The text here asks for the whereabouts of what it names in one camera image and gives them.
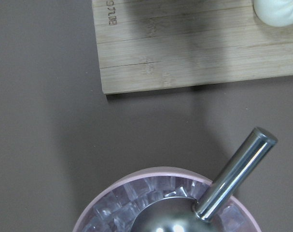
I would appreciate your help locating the white steamed bun toy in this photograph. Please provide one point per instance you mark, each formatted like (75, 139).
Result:
(276, 13)

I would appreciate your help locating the bamboo cutting board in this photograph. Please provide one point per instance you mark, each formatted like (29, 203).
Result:
(159, 44)

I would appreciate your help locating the pink bowl with ice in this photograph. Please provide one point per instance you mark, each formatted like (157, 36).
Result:
(116, 208)

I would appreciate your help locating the steel ice scoop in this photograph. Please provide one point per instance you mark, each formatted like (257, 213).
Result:
(180, 214)

